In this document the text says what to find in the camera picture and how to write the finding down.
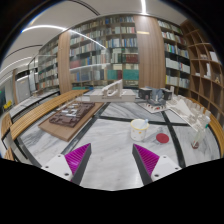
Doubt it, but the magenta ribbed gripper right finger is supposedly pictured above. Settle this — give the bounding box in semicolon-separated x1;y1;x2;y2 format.
131;143;183;187

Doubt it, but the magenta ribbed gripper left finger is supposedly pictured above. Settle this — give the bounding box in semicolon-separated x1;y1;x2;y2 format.
41;142;92;186

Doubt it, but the clear plastic water bottle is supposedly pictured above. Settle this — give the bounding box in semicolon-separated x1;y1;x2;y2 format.
191;116;210;149

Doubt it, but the red round coaster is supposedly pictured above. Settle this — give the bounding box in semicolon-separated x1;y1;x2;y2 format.
156;133;169;143

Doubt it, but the white dotted paper cup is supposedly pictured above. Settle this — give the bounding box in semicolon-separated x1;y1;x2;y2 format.
130;119;149;141

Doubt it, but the brown architectural model on board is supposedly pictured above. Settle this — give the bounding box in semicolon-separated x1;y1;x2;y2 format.
38;101;103;142

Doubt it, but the white terrain architectural model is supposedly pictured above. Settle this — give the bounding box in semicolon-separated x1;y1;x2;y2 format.
167;95;211;131

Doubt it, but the white building model centre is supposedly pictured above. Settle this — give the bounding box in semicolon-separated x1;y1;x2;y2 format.
90;80;136;102

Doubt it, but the wooden slatted bench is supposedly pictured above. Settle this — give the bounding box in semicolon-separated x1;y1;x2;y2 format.
0;88;90;162

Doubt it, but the wooden cubby shelf right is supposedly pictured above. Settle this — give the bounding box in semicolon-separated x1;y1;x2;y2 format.
181;20;224;121

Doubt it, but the tall bookshelf wall with books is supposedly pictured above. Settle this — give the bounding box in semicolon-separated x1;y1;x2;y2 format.
35;15;190;91

